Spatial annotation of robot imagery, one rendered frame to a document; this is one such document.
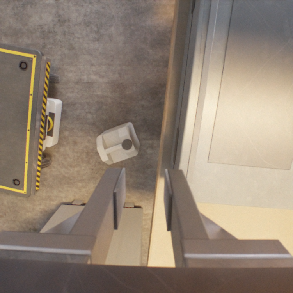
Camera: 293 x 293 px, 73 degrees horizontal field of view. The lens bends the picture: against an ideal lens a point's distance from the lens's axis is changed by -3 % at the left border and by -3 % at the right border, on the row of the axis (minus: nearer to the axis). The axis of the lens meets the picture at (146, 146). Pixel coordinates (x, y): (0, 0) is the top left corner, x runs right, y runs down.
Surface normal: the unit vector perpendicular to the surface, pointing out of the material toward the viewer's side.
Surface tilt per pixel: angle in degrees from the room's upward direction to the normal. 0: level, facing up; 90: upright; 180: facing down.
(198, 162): 0
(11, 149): 0
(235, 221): 0
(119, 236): 90
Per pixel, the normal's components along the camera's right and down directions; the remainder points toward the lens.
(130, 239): 0.03, -0.97
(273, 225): -0.03, 0.25
